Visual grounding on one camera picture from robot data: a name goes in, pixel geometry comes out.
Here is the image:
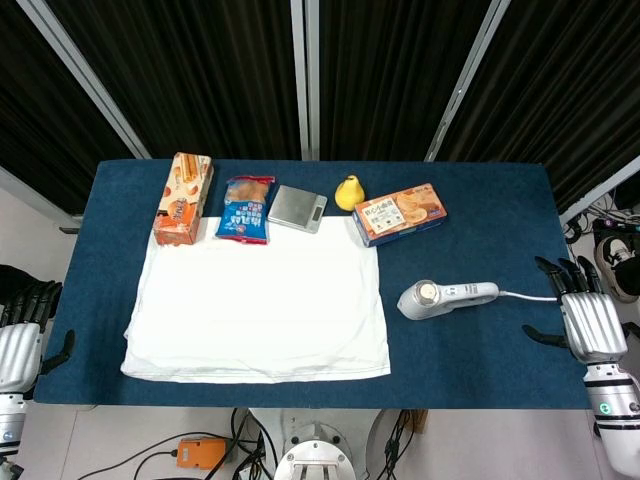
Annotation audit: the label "thin white cable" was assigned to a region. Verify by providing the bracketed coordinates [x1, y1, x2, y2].
[497, 289, 560, 303]

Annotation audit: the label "white silver robot base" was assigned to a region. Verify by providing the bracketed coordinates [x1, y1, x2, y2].
[247, 408, 386, 480]

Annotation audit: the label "dark blue table cover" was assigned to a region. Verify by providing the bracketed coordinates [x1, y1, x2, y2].
[33, 158, 594, 410]

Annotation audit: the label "black pleated curtain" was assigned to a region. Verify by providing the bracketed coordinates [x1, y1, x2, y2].
[318, 0, 494, 162]
[47, 0, 304, 161]
[0, 0, 134, 216]
[439, 0, 640, 214]

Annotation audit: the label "blue snack bag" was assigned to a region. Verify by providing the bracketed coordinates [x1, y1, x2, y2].
[214, 174, 276, 246]

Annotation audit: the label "orange power box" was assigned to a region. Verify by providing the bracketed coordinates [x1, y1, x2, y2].
[176, 437, 229, 471]

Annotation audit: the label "black white sneaker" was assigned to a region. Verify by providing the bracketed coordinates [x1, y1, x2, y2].
[592, 235, 640, 304]

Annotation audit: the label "flat orange blue cookie box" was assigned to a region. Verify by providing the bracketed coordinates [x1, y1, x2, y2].
[351, 182, 449, 249]

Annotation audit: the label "tall orange biscuit box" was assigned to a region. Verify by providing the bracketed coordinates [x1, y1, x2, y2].
[153, 152, 215, 247]

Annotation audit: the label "white folded cloth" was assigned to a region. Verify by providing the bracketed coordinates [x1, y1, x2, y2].
[120, 215, 392, 385]

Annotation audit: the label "black floor cable bundle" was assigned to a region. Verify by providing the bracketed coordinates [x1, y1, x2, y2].
[564, 189, 640, 246]

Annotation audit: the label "yellow pear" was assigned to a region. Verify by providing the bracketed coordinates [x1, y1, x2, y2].
[334, 174, 367, 213]

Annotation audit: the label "silver kitchen scale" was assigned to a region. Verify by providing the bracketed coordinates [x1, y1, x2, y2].
[267, 184, 329, 235]

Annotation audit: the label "dark trouser leg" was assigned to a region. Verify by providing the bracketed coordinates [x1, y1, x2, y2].
[0, 263, 36, 301]

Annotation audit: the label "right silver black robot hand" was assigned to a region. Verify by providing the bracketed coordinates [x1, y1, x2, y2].
[522, 255, 629, 365]

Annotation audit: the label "white handheld steamer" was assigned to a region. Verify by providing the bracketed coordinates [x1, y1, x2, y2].
[397, 279, 501, 321]

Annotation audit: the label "aluminium frame post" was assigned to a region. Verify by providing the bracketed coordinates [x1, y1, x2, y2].
[559, 154, 640, 226]
[290, 0, 321, 161]
[424, 0, 512, 162]
[0, 164, 84, 231]
[14, 0, 152, 160]

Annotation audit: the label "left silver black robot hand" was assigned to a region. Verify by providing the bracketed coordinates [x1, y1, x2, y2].
[0, 279, 76, 394]

